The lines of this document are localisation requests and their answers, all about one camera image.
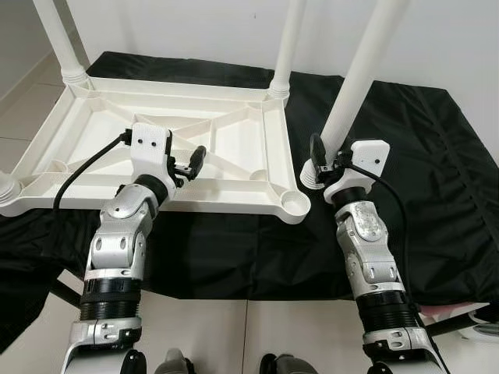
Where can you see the white plastic table top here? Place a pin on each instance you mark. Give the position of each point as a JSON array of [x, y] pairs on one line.
[[273, 156]]

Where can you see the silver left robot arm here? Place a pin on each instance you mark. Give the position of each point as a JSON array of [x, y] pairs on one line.
[[117, 249]]

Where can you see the black cloth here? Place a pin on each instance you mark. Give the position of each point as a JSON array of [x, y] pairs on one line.
[[429, 195]]

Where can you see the grey robot left foot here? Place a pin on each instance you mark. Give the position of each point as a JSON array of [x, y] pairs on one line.
[[176, 362]]

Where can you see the grey robot foot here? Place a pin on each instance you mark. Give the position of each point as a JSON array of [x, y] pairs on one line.
[[287, 365], [176, 362]]

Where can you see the grey robot right foot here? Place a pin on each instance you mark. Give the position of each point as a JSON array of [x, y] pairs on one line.
[[287, 365]]

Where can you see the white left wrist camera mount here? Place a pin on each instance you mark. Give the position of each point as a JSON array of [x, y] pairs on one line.
[[152, 148]]

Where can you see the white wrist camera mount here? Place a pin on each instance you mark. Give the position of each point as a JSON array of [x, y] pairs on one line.
[[366, 156], [152, 148]]

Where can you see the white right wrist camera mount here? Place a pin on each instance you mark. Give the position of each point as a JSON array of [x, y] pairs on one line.
[[366, 156]]

